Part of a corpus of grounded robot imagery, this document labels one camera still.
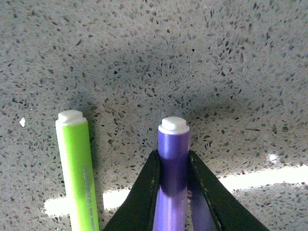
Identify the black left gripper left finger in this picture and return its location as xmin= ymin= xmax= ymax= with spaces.
xmin=103 ymin=150 xmax=160 ymax=231

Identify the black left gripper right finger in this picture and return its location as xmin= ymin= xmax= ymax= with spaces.
xmin=188 ymin=151 xmax=268 ymax=231

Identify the purple highlighter pen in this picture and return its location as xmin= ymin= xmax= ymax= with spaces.
xmin=153 ymin=116 xmax=190 ymax=231

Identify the green highlighter pen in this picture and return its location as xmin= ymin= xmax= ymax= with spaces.
xmin=55 ymin=110 xmax=100 ymax=231

